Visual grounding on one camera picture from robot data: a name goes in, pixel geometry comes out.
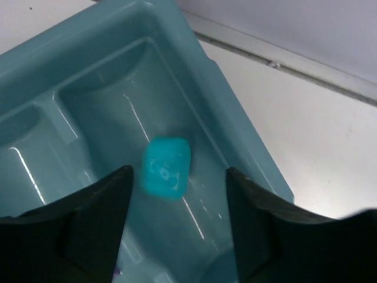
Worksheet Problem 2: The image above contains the teal divided plastic tray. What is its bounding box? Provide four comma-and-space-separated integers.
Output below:
1, 1, 293, 282

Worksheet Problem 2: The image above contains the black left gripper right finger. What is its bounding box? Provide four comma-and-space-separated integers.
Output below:
226, 167, 376, 282

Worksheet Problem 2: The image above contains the teal rounded lego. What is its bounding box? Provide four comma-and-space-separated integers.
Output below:
140, 137, 191, 200

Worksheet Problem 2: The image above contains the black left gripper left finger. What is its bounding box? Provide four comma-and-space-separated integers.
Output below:
1, 166, 134, 282

